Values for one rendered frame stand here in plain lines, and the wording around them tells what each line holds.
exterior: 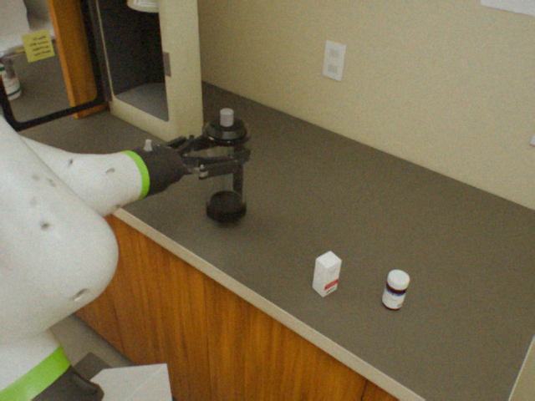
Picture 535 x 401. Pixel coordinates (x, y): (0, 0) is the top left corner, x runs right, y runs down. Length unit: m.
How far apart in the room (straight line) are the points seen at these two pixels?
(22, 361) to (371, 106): 1.19
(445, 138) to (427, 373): 0.73
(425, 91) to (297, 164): 0.41
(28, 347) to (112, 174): 0.30
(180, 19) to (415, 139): 0.76
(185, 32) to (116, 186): 0.67
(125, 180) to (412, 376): 0.62
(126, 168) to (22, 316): 0.34
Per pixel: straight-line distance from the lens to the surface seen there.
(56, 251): 0.57
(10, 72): 1.52
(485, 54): 1.38
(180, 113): 1.47
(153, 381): 0.67
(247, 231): 1.19
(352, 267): 1.13
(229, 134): 1.04
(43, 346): 0.71
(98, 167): 0.83
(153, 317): 1.60
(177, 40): 1.39
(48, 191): 0.59
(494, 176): 1.50
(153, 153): 0.91
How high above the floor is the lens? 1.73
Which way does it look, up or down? 37 degrees down
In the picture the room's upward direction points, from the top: 3 degrees clockwise
